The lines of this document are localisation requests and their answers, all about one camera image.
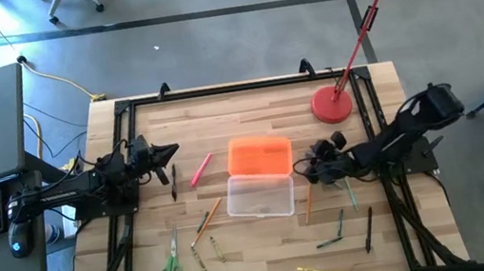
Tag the short green pencil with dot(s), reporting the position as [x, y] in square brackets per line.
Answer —
[202, 222]

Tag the clear supply box orange lid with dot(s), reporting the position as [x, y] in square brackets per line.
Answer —
[259, 157]

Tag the olive green crayon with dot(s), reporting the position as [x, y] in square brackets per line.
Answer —
[199, 260]

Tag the black pen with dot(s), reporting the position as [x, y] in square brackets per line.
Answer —
[369, 229]
[174, 181]

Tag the long orange pencil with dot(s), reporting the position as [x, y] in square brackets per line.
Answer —
[207, 222]

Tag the yellow power strip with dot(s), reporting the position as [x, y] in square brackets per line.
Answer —
[70, 167]

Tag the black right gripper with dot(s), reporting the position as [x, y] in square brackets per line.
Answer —
[333, 165]

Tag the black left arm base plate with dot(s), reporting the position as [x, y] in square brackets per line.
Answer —
[104, 210]

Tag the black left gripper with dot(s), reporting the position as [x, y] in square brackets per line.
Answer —
[142, 162]

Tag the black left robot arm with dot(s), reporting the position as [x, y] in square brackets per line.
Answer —
[63, 193]

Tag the light green pen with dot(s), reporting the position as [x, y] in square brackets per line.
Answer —
[351, 194]

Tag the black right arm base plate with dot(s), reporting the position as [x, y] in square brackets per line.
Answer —
[424, 161]

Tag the pink highlighter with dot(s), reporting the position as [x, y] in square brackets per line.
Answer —
[201, 170]

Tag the black aluminium table frame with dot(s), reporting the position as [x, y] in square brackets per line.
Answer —
[235, 88]

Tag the black computer mouse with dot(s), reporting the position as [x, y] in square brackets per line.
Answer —
[21, 240]

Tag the red desk lamp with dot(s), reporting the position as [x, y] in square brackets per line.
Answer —
[331, 105]

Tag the short black marker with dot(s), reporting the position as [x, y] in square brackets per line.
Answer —
[329, 242]

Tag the dark green crayon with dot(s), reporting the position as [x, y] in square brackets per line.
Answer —
[340, 222]

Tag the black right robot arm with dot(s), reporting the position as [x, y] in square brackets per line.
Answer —
[395, 134]

